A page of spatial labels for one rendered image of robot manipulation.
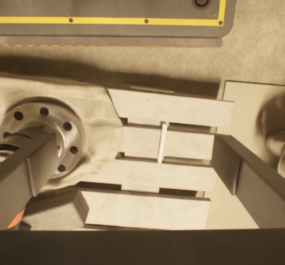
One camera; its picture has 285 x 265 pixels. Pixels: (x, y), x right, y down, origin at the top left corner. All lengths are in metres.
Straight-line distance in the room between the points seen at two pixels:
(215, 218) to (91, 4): 1.00
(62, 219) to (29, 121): 0.35
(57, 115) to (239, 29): 0.70
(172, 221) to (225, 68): 0.63
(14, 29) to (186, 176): 0.67
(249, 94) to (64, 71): 0.72
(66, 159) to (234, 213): 0.81
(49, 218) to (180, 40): 0.68
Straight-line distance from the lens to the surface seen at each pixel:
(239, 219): 1.18
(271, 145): 0.97
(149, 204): 0.84
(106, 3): 0.50
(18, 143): 0.57
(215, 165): 0.17
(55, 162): 0.17
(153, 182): 0.79
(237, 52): 0.89
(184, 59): 0.82
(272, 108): 0.97
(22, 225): 0.86
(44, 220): 0.83
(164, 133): 0.69
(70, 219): 0.80
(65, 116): 0.66
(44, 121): 0.69
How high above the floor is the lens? 0.80
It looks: 73 degrees down
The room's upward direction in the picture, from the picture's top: 176 degrees clockwise
